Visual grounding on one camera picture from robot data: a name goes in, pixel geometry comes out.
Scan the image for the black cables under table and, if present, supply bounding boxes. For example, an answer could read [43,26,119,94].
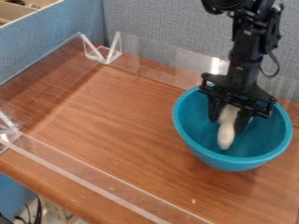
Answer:
[0,194,45,224]

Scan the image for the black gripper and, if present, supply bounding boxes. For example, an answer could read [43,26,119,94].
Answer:
[199,73,277,135]

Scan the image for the clear acrylic front barrier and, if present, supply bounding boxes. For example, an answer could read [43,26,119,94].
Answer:
[0,111,213,224]

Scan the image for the clear acrylic corner bracket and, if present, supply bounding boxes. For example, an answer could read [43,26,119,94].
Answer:
[81,31,123,65]

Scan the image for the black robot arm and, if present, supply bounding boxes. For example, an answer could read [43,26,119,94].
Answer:
[199,0,285,133]

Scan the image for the clear acrylic back barrier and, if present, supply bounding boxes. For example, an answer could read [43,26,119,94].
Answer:
[111,32,299,103]

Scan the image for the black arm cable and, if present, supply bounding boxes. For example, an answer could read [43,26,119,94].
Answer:
[258,51,282,79]

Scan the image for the wooden shelf box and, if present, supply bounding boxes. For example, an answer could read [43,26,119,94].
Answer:
[0,0,66,28]

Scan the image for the blue plastic bowl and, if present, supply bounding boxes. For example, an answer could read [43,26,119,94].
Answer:
[173,87,294,172]

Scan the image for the clear acrylic barrier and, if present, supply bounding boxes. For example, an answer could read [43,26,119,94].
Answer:
[0,111,213,224]
[111,32,299,103]

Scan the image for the white brown-capped toy mushroom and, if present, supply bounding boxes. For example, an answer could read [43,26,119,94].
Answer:
[218,104,241,150]

